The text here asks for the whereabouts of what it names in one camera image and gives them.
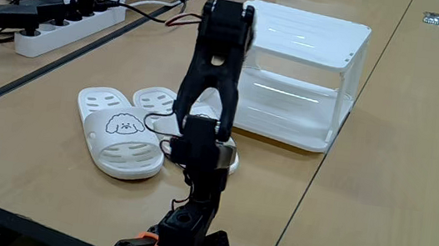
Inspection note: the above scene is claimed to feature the white slipper with dog print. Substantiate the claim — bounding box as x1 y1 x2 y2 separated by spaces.
67 83 173 186
125 83 248 178

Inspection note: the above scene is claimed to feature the white power strip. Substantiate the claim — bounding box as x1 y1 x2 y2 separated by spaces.
11 0 128 69

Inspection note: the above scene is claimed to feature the silver foil packet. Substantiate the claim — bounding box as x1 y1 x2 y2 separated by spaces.
422 10 439 28

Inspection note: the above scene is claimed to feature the white plastic shoe rack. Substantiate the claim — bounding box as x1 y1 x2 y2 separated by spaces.
196 0 375 158

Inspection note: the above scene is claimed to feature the black plug adapter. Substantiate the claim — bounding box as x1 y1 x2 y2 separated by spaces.
0 1 43 38
20 0 70 28

